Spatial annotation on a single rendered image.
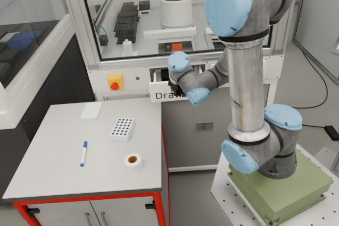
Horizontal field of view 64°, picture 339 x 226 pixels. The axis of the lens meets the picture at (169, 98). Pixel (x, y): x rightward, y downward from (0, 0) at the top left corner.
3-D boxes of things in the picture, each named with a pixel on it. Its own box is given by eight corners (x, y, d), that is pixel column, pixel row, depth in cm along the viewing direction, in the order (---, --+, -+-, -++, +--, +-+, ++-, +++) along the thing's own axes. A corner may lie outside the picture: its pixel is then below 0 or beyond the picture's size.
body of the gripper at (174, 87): (171, 98, 116) (170, 89, 105) (170, 80, 119) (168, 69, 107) (189, 97, 116) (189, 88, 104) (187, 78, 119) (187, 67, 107)
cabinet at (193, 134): (263, 171, 194) (282, 78, 146) (121, 181, 197) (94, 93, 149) (234, 94, 270) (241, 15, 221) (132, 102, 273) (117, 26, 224)
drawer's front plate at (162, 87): (209, 98, 134) (209, 79, 128) (151, 102, 135) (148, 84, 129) (208, 96, 136) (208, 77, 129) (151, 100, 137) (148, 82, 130)
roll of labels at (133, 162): (124, 161, 114) (123, 155, 112) (141, 157, 115) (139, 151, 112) (126, 174, 108) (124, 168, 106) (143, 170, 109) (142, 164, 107)
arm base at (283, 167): (306, 169, 92) (312, 150, 86) (268, 185, 88) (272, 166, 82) (277, 140, 103) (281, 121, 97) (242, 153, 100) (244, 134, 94)
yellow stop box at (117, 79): (123, 90, 142) (120, 78, 138) (109, 91, 142) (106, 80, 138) (124, 85, 146) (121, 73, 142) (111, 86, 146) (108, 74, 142)
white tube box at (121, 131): (128, 142, 122) (126, 136, 120) (110, 141, 124) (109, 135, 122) (135, 123, 132) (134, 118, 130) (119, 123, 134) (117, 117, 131)
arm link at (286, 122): (304, 143, 88) (314, 111, 80) (277, 164, 83) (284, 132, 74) (274, 124, 96) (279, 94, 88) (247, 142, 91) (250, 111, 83)
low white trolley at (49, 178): (174, 269, 148) (161, 186, 102) (63, 276, 150) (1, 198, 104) (171, 180, 195) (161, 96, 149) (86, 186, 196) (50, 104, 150)
